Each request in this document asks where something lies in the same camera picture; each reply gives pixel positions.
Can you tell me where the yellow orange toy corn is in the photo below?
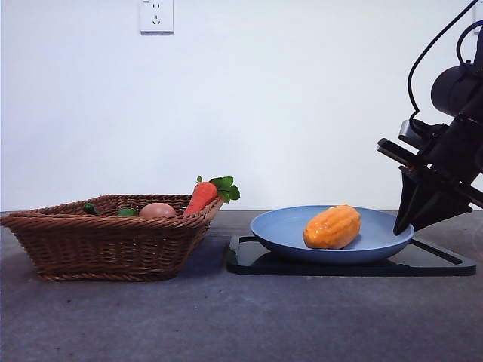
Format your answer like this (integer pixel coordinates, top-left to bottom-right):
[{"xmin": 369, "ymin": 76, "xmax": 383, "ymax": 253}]
[{"xmin": 303, "ymin": 204, "xmax": 362, "ymax": 250}]

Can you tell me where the blue round plate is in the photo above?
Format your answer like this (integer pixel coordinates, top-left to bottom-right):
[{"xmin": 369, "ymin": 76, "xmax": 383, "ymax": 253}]
[{"xmin": 250, "ymin": 205, "xmax": 415, "ymax": 265}]

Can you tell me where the brown wicker basket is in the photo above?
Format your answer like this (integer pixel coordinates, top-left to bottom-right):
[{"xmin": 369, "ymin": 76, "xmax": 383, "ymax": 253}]
[{"xmin": 0, "ymin": 194, "xmax": 224, "ymax": 283}]

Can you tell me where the black glossy tray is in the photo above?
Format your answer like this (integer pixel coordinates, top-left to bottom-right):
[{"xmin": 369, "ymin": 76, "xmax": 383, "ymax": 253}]
[{"xmin": 225, "ymin": 235, "xmax": 476, "ymax": 277}]

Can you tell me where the orange carrot with green leaves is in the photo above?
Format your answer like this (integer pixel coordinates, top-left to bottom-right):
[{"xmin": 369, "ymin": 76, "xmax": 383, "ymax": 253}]
[{"xmin": 183, "ymin": 175, "xmax": 241, "ymax": 217}]

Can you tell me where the pale brown egg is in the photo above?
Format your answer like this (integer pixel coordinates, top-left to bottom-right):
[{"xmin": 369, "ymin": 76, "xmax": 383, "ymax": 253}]
[{"xmin": 138, "ymin": 202, "xmax": 177, "ymax": 219}]

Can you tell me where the green chili pepper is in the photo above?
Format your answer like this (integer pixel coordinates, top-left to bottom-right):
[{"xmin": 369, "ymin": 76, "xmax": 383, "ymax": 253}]
[{"xmin": 83, "ymin": 203, "xmax": 140, "ymax": 218}]

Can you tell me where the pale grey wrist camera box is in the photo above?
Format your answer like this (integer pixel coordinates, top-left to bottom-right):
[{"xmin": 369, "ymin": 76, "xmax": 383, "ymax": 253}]
[{"xmin": 398, "ymin": 119, "xmax": 427, "ymax": 146}]

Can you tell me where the long black cable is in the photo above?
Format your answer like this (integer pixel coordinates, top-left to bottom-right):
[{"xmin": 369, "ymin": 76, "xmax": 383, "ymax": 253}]
[{"xmin": 407, "ymin": 0, "xmax": 480, "ymax": 121}]

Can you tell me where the short dark looped cable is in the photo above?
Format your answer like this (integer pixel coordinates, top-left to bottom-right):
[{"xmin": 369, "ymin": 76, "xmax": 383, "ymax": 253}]
[{"xmin": 455, "ymin": 20, "xmax": 483, "ymax": 66}]

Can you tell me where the white wall socket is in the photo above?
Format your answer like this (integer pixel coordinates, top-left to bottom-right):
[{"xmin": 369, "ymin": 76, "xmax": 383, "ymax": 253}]
[{"xmin": 140, "ymin": 0, "xmax": 174, "ymax": 36}]

